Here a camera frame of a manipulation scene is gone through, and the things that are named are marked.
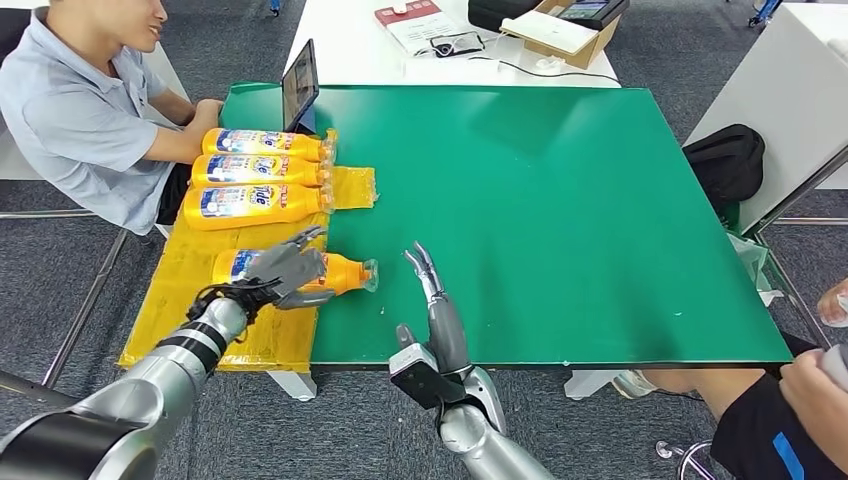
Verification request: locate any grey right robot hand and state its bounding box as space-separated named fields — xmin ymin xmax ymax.
xmin=395 ymin=241 xmax=473 ymax=376

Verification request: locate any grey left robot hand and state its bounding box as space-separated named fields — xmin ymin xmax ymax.
xmin=245 ymin=225 xmax=336 ymax=311

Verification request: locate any orange detergent bottle clear cap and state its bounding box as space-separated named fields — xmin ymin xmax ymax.
xmin=182 ymin=183 xmax=336 ymax=232
xmin=190 ymin=153 xmax=333 ymax=190
xmin=211 ymin=248 xmax=380 ymax=297
xmin=200 ymin=127 xmax=336 ymax=164

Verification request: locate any yellow taped plastic mat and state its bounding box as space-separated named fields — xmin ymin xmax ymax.
xmin=117 ymin=129 xmax=379 ymax=374

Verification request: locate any white table leg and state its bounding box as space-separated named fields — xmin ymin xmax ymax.
xmin=266 ymin=370 xmax=318 ymax=403
xmin=564 ymin=368 xmax=627 ymax=401

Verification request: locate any green table mat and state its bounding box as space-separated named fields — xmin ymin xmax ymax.
xmin=218 ymin=82 xmax=794 ymax=367

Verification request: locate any black tablet on stand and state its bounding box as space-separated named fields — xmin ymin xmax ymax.
xmin=281 ymin=38 xmax=321 ymax=134

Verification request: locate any white flat box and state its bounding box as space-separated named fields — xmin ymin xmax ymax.
xmin=404 ymin=58 xmax=517 ymax=84

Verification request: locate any person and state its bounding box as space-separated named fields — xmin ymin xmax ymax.
xmin=610 ymin=278 xmax=848 ymax=480
xmin=0 ymin=0 xmax=227 ymax=236

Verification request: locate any chrome stool base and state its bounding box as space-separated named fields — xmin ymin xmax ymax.
xmin=655 ymin=438 xmax=730 ymax=480

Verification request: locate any red and white booklet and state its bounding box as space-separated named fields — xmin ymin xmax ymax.
xmin=374 ymin=0 xmax=465 ymax=56

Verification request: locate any small black gadget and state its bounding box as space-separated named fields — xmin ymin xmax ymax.
xmin=429 ymin=31 xmax=486 ymax=59

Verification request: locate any dark metal bar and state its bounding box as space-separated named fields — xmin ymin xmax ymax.
xmin=0 ymin=369 xmax=77 ymax=409

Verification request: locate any cardboard box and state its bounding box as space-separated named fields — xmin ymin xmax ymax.
xmin=500 ymin=0 xmax=631 ymax=71

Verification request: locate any clear plastic bag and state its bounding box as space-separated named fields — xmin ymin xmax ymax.
xmin=725 ymin=231 xmax=786 ymax=307

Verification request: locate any white board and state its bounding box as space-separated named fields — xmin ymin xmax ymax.
xmin=501 ymin=9 xmax=600 ymax=56

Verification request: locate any black case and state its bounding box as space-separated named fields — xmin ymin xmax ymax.
xmin=466 ymin=0 xmax=541 ymax=33

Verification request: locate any black backpack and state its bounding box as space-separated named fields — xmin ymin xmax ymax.
xmin=682 ymin=123 xmax=766 ymax=213

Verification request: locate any black terminal device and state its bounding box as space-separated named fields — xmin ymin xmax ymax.
xmin=555 ymin=0 xmax=631 ymax=31

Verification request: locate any black chair back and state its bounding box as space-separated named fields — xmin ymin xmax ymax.
xmin=0 ymin=6 xmax=31 ymax=68

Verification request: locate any white cabinet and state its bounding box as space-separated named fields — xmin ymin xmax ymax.
xmin=682 ymin=0 xmax=848 ymax=233

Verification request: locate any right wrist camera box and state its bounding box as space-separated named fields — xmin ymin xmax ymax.
xmin=388 ymin=342 xmax=468 ymax=412

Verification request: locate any black cable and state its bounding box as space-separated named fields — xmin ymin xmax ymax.
xmin=468 ymin=56 xmax=621 ymax=86

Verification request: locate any blue metal frame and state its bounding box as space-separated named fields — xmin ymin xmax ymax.
xmin=747 ymin=0 xmax=778 ymax=28

